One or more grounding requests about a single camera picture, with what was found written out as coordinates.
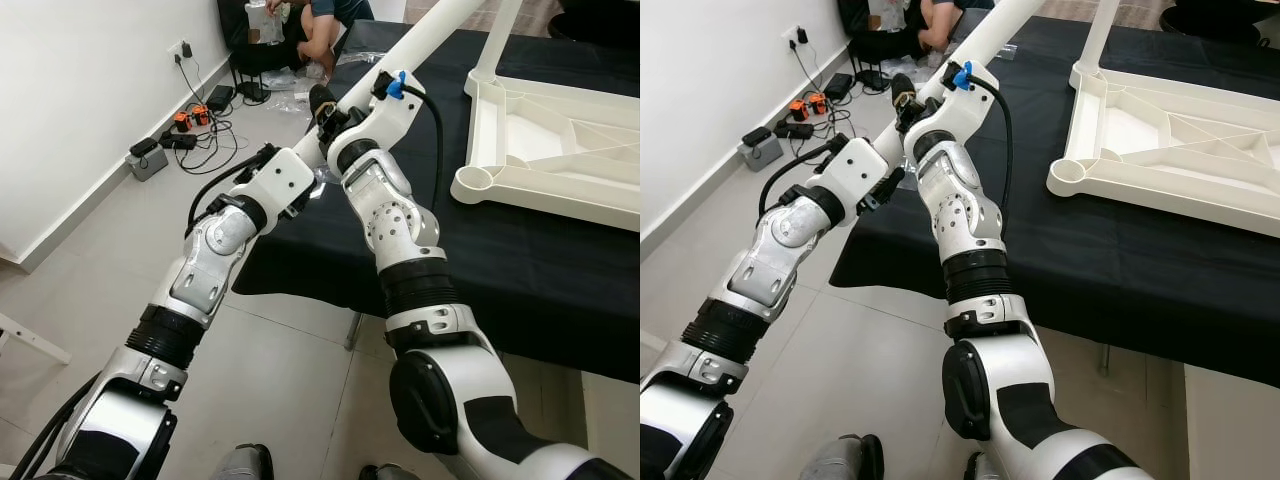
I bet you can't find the black fabric bag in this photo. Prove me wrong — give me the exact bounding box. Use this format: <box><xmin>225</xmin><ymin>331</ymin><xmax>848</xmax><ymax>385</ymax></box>
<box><xmin>838</xmin><ymin>0</ymin><xmax>901</xmax><ymax>63</ymax></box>
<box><xmin>218</xmin><ymin>0</ymin><xmax>301</xmax><ymax>76</ymax></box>

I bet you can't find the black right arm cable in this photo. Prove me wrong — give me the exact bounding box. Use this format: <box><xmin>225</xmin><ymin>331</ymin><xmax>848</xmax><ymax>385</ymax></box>
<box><xmin>970</xmin><ymin>75</ymin><xmax>1015</xmax><ymax>211</ymax></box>
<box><xmin>400</xmin><ymin>85</ymin><xmax>445</xmax><ymax>216</ymax></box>

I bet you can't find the dark-haired person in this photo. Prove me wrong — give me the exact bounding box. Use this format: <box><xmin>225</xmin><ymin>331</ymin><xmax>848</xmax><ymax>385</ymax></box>
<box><xmin>265</xmin><ymin>0</ymin><xmax>376</xmax><ymax>81</ymax></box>
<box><xmin>875</xmin><ymin>0</ymin><xmax>966</xmax><ymax>61</ymax></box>

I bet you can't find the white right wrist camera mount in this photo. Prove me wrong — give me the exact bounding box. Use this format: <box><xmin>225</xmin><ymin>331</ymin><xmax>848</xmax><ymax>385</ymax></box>
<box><xmin>915</xmin><ymin>60</ymin><xmax>1001</xmax><ymax>161</ymax></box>
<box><xmin>340</xmin><ymin>70</ymin><xmax>429</xmax><ymax>171</ymax></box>

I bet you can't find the clear plastic wrapper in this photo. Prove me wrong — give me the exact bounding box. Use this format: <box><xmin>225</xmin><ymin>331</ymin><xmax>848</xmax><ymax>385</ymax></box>
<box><xmin>265</xmin><ymin>65</ymin><xmax>333</xmax><ymax>113</ymax></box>
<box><xmin>880</xmin><ymin>52</ymin><xmax>949</xmax><ymax>96</ymax></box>

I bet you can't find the beige striped cloth cover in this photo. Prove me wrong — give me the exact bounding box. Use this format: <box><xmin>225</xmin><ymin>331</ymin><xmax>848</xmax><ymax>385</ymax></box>
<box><xmin>1040</xmin><ymin>0</ymin><xmax>1166</xmax><ymax>29</ymax></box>
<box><xmin>470</xmin><ymin>0</ymin><xmax>561</xmax><ymax>36</ymax></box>

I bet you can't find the grey flat box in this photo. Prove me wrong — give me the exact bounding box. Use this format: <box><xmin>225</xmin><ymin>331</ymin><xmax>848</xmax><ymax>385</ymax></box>
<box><xmin>128</xmin><ymin>145</ymin><xmax>169</xmax><ymax>181</ymax></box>
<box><xmin>740</xmin><ymin>133</ymin><xmax>784</xmax><ymax>173</ymax></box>

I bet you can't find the white plastic table top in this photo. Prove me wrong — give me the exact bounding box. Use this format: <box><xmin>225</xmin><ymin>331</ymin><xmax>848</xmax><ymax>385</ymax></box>
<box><xmin>1047</xmin><ymin>62</ymin><xmax>1280</xmax><ymax>239</ymax></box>
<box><xmin>450</xmin><ymin>70</ymin><xmax>640</xmax><ymax>233</ymax></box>

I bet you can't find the black round basin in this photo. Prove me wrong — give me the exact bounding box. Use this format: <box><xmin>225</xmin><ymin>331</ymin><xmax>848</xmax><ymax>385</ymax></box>
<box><xmin>1160</xmin><ymin>0</ymin><xmax>1266</xmax><ymax>46</ymax></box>
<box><xmin>548</xmin><ymin>0</ymin><xmax>640</xmax><ymax>46</ymax></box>

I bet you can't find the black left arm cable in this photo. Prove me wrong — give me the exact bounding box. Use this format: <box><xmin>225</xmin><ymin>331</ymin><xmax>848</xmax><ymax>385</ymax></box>
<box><xmin>185</xmin><ymin>145</ymin><xmax>276</xmax><ymax>236</ymax></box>
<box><xmin>758</xmin><ymin>135</ymin><xmax>851</xmax><ymax>216</ymax></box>

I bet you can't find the white plastic table leg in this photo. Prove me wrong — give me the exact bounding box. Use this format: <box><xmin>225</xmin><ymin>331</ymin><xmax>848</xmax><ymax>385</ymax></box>
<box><xmin>292</xmin><ymin>0</ymin><xmax>498</xmax><ymax>173</ymax></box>
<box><xmin>870</xmin><ymin>0</ymin><xmax>1048</xmax><ymax>166</ymax></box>
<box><xmin>1072</xmin><ymin>0</ymin><xmax>1123</xmax><ymax>76</ymax></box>
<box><xmin>467</xmin><ymin>0</ymin><xmax>526</xmax><ymax>86</ymax></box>

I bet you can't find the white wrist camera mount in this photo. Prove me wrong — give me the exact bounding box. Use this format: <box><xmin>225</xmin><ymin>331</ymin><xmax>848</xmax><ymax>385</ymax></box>
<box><xmin>808</xmin><ymin>137</ymin><xmax>896</xmax><ymax>226</ymax></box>
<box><xmin>240</xmin><ymin>148</ymin><xmax>316</xmax><ymax>221</ymax></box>
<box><xmin>340</xmin><ymin>70</ymin><xmax>429</xmax><ymax>171</ymax></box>
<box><xmin>915</xmin><ymin>60</ymin><xmax>1001</xmax><ymax>161</ymax></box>

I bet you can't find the clear plastic bag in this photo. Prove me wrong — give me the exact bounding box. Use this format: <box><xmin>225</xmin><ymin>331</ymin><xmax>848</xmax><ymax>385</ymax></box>
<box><xmin>868</xmin><ymin>0</ymin><xmax>911</xmax><ymax>31</ymax></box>
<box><xmin>245</xmin><ymin>0</ymin><xmax>291</xmax><ymax>46</ymax></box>

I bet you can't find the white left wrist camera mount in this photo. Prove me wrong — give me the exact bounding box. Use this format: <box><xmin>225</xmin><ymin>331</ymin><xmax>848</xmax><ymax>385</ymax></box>
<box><xmin>808</xmin><ymin>137</ymin><xmax>896</xmax><ymax>226</ymax></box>
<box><xmin>240</xmin><ymin>148</ymin><xmax>316</xmax><ymax>221</ymax></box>

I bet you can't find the black floor cable tangle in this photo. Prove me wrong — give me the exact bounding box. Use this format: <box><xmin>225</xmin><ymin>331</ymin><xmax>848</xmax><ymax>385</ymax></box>
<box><xmin>790</xmin><ymin>45</ymin><xmax>861</xmax><ymax>166</ymax></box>
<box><xmin>175</xmin><ymin>55</ymin><xmax>251</xmax><ymax>176</ymax></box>

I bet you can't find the white angled bar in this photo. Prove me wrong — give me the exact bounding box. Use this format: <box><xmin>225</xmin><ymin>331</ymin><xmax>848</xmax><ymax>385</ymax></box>
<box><xmin>0</xmin><ymin>310</ymin><xmax>73</xmax><ymax>366</ymax></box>

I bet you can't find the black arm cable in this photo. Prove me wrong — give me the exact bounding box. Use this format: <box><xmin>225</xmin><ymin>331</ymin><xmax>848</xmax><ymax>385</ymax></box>
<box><xmin>758</xmin><ymin>135</ymin><xmax>851</xmax><ymax>216</ymax></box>
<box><xmin>400</xmin><ymin>85</ymin><xmax>445</xmax><ymax>216</ymax></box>
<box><xmin>970</xmin><ymin>75</ymin><xmax>1015</xmax><ymax>211</ymax></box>
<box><xmin>185</xmin><ymin>145</ymin><xmax>276</xmax><ymax>236</ymax></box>

